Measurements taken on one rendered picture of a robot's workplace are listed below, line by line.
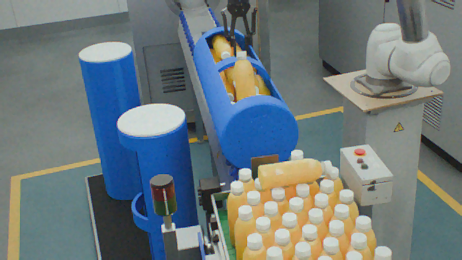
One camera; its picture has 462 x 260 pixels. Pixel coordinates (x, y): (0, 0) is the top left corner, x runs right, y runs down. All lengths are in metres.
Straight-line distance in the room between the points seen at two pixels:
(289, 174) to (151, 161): 0.79
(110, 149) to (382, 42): 1.63
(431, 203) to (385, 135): 1.14
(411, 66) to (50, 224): 2.35
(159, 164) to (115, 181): 1.13
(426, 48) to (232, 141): 0.84
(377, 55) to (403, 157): 0.50
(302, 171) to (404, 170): 1.11
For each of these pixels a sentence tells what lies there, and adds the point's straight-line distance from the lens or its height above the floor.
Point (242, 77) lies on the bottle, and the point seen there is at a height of 1.27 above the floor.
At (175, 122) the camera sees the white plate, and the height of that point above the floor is 1.04.
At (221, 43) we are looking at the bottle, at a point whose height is 1.20.
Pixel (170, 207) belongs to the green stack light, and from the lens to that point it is 1.59.
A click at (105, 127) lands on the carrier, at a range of 3.27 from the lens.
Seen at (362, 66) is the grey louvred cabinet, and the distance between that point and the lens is 4.73.
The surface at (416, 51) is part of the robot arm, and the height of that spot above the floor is 1.26.
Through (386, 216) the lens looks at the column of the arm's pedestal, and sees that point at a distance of 2.86.
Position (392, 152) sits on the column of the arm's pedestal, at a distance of 2.68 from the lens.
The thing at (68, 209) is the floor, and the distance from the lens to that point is 3.82.
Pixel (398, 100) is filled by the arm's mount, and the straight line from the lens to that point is 2.53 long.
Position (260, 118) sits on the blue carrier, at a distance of 2.03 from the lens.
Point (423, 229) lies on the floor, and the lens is 3.46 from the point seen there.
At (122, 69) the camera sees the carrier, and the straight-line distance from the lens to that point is 3.14.
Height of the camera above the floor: 2.10
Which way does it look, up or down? 28 degrees down
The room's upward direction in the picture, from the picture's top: 4 degrees counter-clockwise
